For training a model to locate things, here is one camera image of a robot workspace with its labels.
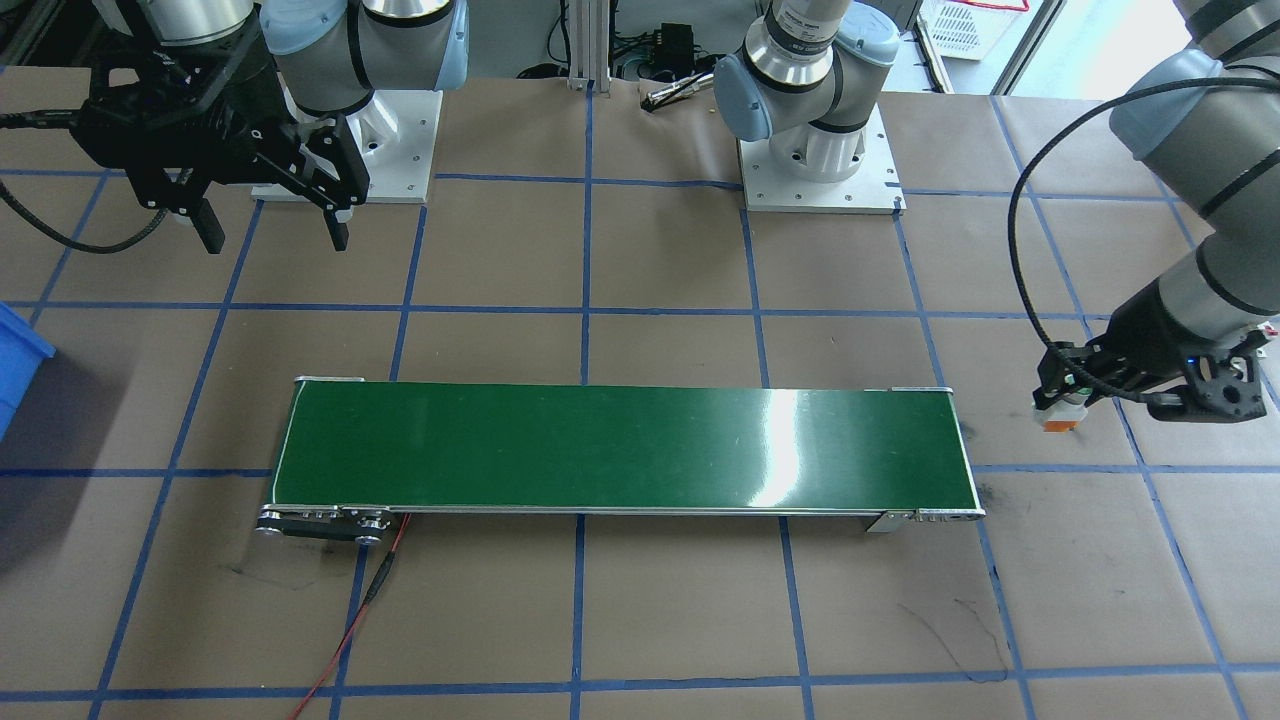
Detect white orange push button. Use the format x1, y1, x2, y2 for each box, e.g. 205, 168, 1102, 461
1032, 392, 1089, 433

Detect blue open-front plastic bin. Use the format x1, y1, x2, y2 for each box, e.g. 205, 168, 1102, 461
0, 300, 56, 441

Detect white mesh basket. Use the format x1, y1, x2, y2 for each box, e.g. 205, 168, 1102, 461
920, 0, 1031, 61

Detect silver pliers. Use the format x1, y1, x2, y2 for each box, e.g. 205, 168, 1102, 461
643, 78, 716, 111

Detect black finned power supply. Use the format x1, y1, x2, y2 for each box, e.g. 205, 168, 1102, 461
650, 25, 706, 71

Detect green conveyor belt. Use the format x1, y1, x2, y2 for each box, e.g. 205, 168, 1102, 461
255, 377, 986, 546

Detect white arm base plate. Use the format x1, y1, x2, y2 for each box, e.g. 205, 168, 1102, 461
250, 90, 444, 204
738, 105, 906, 214

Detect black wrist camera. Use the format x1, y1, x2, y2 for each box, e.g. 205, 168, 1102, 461
1150, 350, 1269, 423
70, 65, 136, 171

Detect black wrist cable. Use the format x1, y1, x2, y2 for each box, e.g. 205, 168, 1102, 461
0, 110, 171, 254
1008, 78, 1280, 403

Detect red black conveyor wire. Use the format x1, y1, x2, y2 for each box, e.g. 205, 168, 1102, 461
290, 512, 411, 720

